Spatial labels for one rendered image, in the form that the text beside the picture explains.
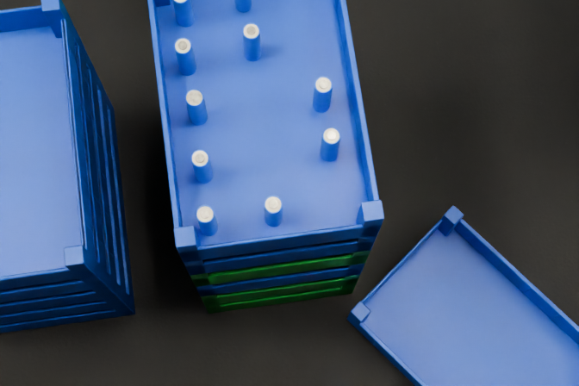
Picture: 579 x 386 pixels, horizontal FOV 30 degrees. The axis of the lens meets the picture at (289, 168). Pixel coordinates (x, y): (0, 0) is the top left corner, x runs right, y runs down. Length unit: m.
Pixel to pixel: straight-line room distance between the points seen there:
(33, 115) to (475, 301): 0.65
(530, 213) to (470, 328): 0.19
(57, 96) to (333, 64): 0.32
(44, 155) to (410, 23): 0.63
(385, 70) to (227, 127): 0.50
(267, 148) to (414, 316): 0.46
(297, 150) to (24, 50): 0.35
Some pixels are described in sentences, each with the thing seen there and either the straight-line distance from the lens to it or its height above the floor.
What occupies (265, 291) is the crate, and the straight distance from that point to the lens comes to 1.37.
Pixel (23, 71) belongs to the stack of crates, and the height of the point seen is 0.32.
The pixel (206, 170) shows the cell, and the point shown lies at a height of 0.45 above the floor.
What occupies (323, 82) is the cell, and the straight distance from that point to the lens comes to 1.08.
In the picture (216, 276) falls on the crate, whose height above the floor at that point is 0.29.
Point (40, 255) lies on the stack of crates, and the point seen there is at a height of 0.32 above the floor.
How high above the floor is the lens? 1.48
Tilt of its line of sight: 75 degrees down
